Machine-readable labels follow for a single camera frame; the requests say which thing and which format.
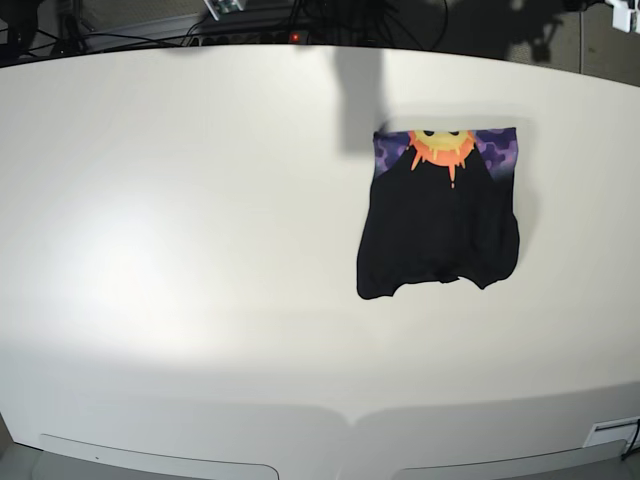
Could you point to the black T-shirt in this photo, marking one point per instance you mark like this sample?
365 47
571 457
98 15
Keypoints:
441 208

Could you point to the black power strip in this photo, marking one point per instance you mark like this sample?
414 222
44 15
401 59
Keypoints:
263 38

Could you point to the white label sticker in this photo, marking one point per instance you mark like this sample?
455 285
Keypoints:
608 432

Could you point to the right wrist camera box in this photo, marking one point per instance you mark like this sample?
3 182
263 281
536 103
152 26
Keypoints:
218 8

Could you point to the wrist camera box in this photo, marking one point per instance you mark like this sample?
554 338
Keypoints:
218 8
625 15

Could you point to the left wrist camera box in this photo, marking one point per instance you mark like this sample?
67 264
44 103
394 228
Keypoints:
625 15

